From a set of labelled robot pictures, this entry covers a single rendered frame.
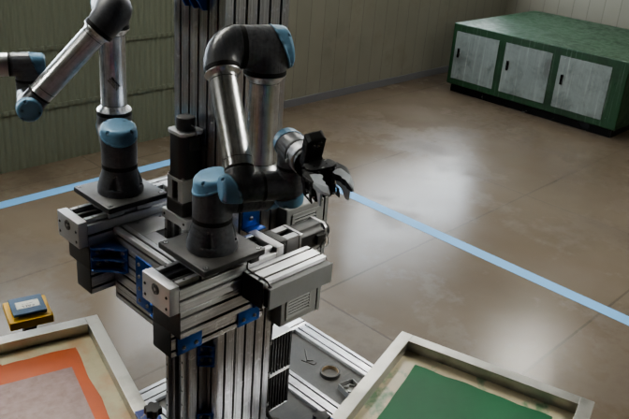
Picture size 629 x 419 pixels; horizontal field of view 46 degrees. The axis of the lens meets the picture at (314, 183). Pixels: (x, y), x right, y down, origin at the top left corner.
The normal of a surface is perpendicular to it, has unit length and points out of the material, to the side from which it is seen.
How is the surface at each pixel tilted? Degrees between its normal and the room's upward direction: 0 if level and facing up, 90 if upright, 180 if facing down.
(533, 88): 90
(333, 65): 90
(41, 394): 0
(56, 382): 0
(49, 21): 90
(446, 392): 0
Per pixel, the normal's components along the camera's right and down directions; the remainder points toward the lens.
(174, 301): 0.70, 0.33
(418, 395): 0.07, -0.91
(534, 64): -0.70, 0.23
